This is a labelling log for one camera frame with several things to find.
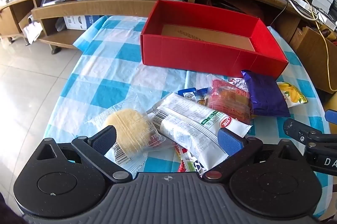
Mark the yellow mango snack pouch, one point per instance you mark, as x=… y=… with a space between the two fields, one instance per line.
x=292 y=93

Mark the long white snack packet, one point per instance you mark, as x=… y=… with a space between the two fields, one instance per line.
x=189 y=121

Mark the red gummy candy packet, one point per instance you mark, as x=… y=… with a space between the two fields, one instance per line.
x=184 y=163

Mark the white red-print snack packet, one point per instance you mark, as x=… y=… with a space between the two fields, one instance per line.
x=238 y=84

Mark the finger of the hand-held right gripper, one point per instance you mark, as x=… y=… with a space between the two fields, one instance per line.
x=297 y=130
x=331 y=116

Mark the clear packet with yellow pastry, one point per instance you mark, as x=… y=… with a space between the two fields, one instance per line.
x=131 y=129

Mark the white power strip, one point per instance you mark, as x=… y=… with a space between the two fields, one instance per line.
x=305 y=5

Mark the brown cardboard box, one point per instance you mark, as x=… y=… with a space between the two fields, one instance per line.
x=313 y=60

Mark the blue white checkered tablecloth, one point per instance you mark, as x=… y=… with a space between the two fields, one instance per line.
x=105 y=68

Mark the red cardboard box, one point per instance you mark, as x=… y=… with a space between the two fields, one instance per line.
x=197 y=55

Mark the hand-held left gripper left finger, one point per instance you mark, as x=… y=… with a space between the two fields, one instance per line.
x=105 y=138

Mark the white green wafer packet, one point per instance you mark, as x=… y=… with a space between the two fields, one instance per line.
x=198 y=167

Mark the blue white carton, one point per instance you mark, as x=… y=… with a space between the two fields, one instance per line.
x=79 y=22

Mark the clear red snack packet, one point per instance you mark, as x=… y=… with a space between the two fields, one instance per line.
x=229 y=103

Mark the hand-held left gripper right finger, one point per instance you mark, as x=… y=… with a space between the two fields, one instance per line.
x=229 y=141

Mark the blue snack packet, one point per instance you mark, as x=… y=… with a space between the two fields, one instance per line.
x=189 y=93

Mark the purple foil snack packet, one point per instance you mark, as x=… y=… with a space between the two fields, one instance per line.
x=266 y=97

